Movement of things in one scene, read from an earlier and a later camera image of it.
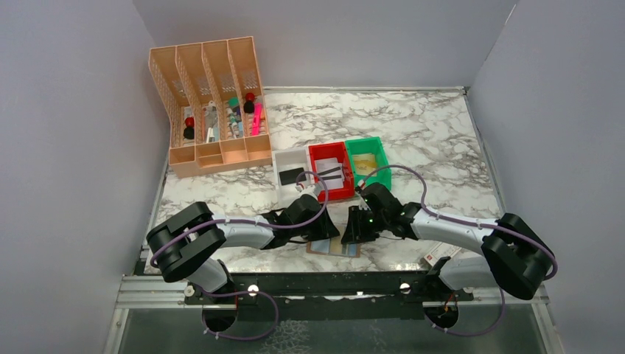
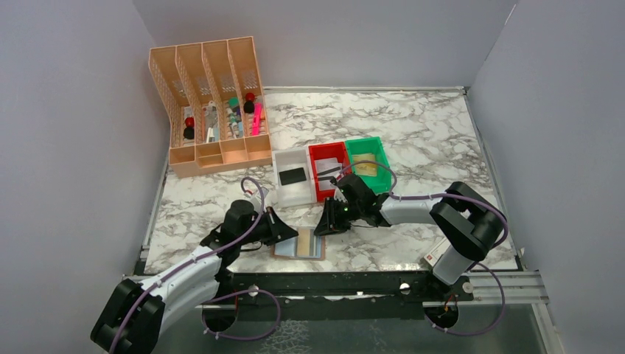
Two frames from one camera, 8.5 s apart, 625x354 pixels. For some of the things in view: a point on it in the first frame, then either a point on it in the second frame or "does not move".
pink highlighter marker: [256, 119] does not move
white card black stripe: [332, 173] does not move
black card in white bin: [289, 177] does not move
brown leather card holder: [334, 245] to [304, 246]
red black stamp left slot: [189, 131] does not move
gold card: [336, 245] to [304, 242]
